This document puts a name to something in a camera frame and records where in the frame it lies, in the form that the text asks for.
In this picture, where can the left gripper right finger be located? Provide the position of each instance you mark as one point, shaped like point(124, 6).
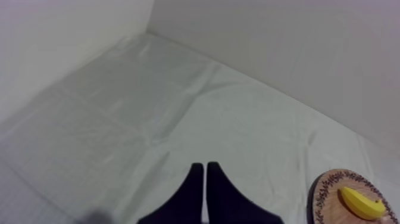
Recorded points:
point(228, 203)

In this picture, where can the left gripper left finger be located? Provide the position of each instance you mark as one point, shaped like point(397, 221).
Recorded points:
point(184, 203)

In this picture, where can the round wooden board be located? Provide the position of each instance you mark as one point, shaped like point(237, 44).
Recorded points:
point(328, 200)

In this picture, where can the yellow toy banana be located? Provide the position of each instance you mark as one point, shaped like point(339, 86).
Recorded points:
point(361, 204)

